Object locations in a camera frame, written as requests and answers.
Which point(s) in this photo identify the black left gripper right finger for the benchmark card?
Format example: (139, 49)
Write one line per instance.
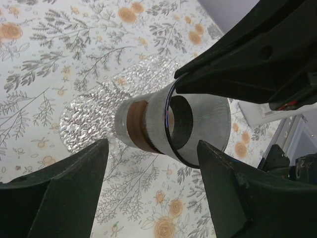
(246, 202)

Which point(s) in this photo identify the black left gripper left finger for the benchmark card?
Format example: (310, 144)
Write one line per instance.
(59, 201)

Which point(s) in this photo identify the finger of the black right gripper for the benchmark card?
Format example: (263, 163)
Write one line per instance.
(269, 57)

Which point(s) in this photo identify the clear textured tray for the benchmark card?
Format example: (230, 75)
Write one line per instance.
(90, 116)

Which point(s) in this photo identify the aluminium frame rail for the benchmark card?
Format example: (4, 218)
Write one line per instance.
(296, 136)

